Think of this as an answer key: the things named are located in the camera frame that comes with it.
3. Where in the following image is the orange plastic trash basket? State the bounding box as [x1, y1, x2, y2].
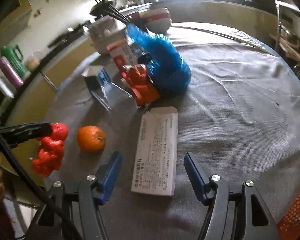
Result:
[277, 192, 300, 239]

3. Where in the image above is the pink thermos bottle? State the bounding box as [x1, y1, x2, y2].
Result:
[0, 56, 24, 89]

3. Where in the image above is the blue plastic bag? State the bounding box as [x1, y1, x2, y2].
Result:
[126, 23, 192, 96]

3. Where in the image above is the white medicine box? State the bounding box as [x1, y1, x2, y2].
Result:
[131, 107, 178, 197]

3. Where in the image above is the wooden storage shelf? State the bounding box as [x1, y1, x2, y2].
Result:
[274, 0, 300, 78]

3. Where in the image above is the red white milk carton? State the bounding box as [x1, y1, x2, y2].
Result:
[107, 38, 138, 73]

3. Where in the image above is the white covered takeout bowl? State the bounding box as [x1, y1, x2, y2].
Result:
[88, 15, 127, 55]

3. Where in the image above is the blue white small carton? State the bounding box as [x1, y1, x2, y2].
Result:
[81, 66, 133, 112]

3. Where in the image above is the red plastic bag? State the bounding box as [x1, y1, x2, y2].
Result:
[31, 123, 69, 178]

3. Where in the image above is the black wok pan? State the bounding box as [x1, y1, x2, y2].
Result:
[90, 0, 117, 17]

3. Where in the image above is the red white ceramic bowl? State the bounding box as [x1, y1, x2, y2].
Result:
[141, 8, 172, 34]

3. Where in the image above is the orange fruit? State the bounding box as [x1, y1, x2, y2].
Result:
[77, 126, 106, 153]

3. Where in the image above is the black chopsticks bundle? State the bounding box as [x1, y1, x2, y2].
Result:
[96, 0, 130, 24]

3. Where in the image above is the grey tablecloth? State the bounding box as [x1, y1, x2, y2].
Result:
[45, 26, 300, 239]

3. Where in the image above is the green thermos jug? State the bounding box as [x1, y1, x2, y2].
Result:
[1, 45, 29, 79]

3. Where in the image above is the long bamboo stick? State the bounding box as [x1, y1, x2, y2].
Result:
[172, 22, 279, 57]

